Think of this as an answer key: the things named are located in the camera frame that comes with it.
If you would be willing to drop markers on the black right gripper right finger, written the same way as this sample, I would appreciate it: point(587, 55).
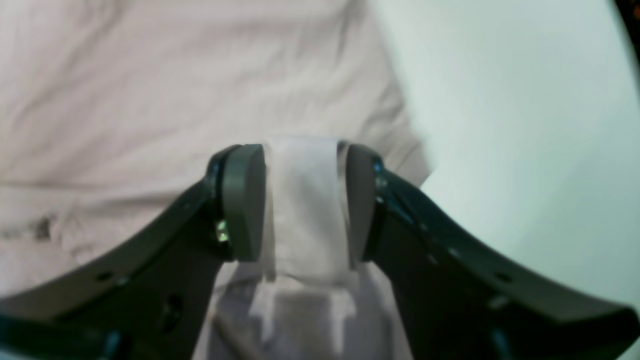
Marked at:
point(458, 299)

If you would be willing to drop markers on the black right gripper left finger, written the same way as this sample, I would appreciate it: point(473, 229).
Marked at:
point(147, 298)

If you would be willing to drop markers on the mauve pink T-shirt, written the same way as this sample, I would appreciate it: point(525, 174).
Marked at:
point(111, 109)

